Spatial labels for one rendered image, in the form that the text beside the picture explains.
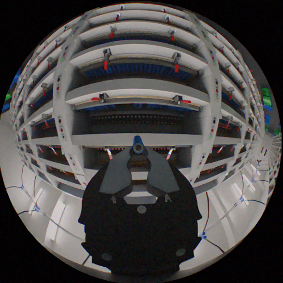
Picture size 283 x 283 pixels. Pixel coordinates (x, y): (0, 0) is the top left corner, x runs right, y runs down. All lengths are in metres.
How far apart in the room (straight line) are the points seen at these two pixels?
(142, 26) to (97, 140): 0.58
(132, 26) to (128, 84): 0.36
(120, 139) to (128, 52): 0.36
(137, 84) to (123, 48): 0.18
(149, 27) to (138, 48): 0.20
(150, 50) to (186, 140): 0.40
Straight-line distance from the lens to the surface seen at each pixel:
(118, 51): 0.39
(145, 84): 0.28
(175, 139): 0.34
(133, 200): 0.82
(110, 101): 0.33
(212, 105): 0.43
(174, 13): 0.90
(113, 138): 0.31
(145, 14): 0.70
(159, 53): 0.39
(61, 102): 0.42
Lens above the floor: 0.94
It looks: 26 degrees up
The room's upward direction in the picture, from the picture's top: 179 degrees counter-clockwise
